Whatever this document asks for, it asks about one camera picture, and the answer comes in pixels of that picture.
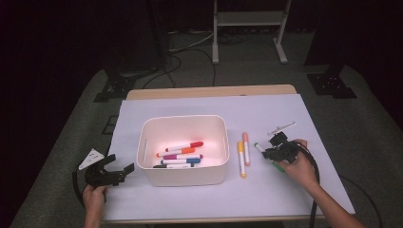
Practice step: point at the blue marker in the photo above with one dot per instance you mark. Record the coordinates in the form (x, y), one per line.
(193, 161)

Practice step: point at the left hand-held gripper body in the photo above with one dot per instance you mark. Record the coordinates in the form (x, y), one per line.
(100, 178)

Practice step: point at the white metal stand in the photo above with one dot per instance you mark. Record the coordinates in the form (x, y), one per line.
(250, 18)

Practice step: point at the magenta marker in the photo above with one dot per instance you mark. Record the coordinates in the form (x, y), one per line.
(171, 156)

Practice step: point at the person's left hand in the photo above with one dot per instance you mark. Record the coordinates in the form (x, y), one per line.
(93, 198)

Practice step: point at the black stand base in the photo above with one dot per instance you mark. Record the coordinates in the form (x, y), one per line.
(117, 87)
(331, 85)

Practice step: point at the black marker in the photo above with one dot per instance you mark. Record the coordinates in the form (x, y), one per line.
(158, 166)

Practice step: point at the peach marker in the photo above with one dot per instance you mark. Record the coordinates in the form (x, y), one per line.
(245, 148)

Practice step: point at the red marker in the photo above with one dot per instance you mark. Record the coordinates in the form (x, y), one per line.
(196, 144)

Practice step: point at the yellow marker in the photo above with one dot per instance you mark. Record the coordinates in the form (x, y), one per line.
(241, 160)

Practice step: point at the white table sheet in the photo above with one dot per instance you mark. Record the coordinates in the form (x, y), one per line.
(190, 202)

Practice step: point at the light green marker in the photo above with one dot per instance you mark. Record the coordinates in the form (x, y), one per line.
(258, 147)

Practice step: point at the wooden table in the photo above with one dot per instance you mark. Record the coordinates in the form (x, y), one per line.
(206, 91)

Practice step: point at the orange marker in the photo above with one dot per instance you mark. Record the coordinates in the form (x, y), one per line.
(188, 151)

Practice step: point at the person's right hand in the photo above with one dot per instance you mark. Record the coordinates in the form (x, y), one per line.
(304, 171)

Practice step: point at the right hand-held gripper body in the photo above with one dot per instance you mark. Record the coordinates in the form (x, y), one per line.
(285, 150)

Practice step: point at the white plastic storage bin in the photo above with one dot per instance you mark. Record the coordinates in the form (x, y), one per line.
(183, 177)

